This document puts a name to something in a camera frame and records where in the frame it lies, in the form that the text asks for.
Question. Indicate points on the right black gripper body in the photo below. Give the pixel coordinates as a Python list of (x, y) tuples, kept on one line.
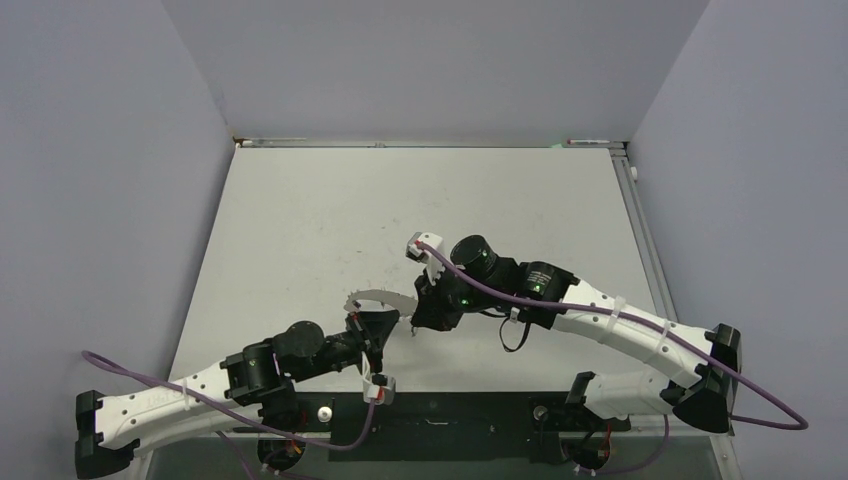
[(452, 295)]

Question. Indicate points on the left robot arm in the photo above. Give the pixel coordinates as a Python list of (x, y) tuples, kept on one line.
[(255, 387)]

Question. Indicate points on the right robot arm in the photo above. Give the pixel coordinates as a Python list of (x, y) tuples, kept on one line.
[(690, 371)]

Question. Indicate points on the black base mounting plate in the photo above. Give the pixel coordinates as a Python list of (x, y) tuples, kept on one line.
[(445, 426)]

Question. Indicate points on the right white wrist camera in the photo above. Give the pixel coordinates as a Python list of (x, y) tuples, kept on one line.
[(419, 249)]

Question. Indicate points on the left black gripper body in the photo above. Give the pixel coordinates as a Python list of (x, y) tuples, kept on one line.
[(348, 346)]

